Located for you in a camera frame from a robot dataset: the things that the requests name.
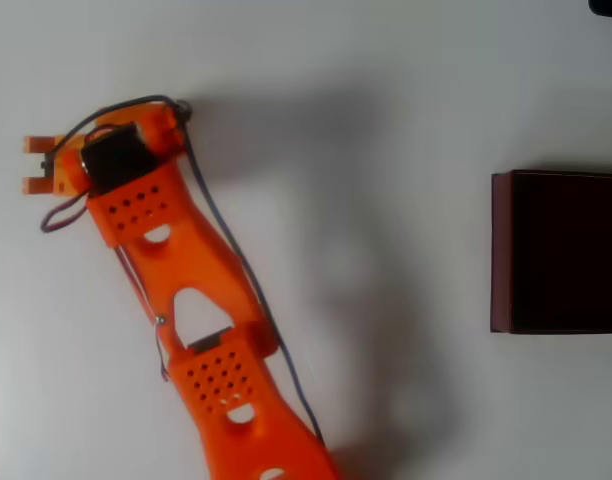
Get purple looped servo cable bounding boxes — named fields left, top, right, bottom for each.
left=39, top=193, right=90, bottom=236

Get thin servo wire bundle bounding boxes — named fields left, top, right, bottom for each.
left=114, top=243, right=173, bottom=384

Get orange camera mount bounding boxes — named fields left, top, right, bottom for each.
left=22, top=134, right=67, bottom=196

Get dark maroon box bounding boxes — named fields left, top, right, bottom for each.
left=489, top=169, right=612, bottom=335

